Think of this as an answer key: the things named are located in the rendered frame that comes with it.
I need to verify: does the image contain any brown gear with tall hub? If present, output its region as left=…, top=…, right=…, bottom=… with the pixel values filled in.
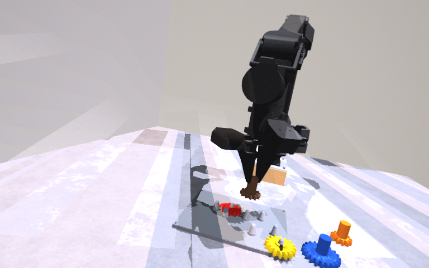
left=240, top=176, right=261, bottom=200

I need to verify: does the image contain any blue gear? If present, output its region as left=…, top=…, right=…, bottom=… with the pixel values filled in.
left=301, top=233, right=341, bottom=268

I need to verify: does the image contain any yellow gear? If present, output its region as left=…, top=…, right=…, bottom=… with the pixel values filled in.
left=264, top=235, right=296, bottom=260

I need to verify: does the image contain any orange gear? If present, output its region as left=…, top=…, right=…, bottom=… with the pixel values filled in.
left=330, top=220, right=352, bottom=247

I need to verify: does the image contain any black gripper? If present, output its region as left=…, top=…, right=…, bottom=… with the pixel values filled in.
left=211, top=103, right=287, bottom=184

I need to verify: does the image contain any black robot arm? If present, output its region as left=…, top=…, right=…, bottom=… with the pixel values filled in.
left=242, top=15, right=314, bottom=155

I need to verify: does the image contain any red gear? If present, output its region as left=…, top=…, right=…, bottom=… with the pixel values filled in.
left=222, top=203, right=241, bottom=217

